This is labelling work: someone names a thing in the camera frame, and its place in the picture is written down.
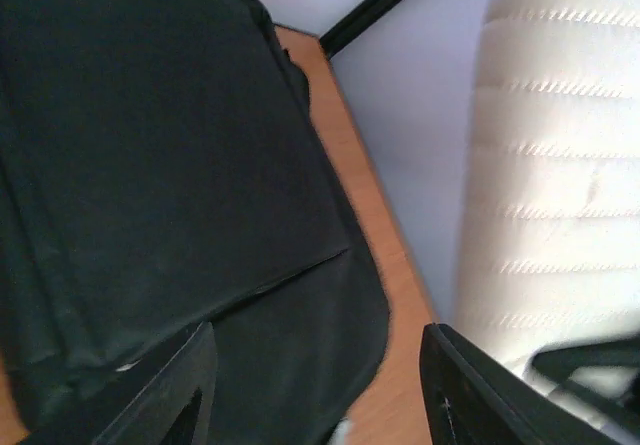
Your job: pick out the beige ribbed pencil case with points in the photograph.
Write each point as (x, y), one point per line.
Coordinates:
(549, 248)

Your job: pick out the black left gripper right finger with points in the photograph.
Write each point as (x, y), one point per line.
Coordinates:
(471, 399)

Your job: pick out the black student bag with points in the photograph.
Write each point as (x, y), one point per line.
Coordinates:
(160, 169)

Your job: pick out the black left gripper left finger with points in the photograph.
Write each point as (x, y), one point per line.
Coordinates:
(174, 404)

